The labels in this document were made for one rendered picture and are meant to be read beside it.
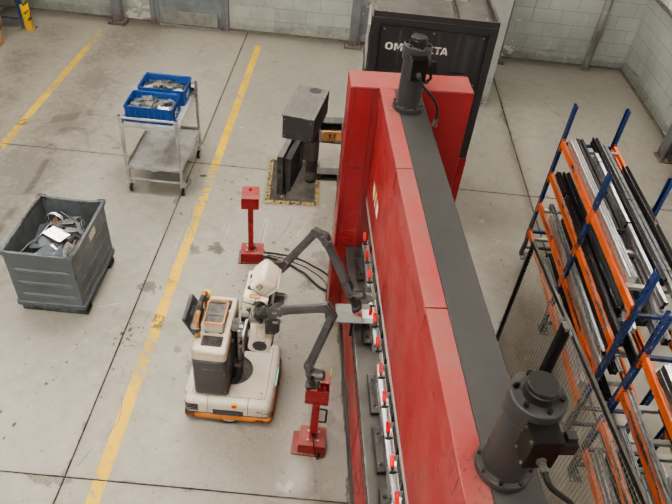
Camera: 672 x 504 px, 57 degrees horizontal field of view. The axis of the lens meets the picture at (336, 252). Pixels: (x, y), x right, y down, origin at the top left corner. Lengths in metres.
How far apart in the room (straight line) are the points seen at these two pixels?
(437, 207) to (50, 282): 3.54
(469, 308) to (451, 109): 2.04
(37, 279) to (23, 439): 1.32
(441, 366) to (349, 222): 2.61
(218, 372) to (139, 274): 1.91
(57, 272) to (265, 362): 1.88
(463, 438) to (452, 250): 1.02
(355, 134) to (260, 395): 2.05
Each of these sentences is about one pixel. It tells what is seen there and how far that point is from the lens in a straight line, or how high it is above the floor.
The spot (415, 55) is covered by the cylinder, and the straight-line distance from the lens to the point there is 3.88.
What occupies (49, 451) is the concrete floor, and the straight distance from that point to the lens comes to 5.14.
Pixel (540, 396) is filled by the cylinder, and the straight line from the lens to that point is 1.93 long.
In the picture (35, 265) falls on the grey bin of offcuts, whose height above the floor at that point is 0.58.
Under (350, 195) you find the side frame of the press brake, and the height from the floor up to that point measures 1.40.
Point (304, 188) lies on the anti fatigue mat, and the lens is 7.16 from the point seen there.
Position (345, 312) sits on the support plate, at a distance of 4.40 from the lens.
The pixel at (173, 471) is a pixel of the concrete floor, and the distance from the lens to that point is 4.86.
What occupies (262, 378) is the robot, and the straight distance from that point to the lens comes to 4.90.
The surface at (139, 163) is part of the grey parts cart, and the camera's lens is 7.07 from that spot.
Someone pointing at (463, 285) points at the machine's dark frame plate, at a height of 2.30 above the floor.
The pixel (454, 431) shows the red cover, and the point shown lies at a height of 2.30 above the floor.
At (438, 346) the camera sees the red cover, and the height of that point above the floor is 2.30.
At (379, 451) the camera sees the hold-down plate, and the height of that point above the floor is 0.90.
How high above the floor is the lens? 4.21
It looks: 41 degrees down
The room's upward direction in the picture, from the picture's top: 6 degrees clockwise
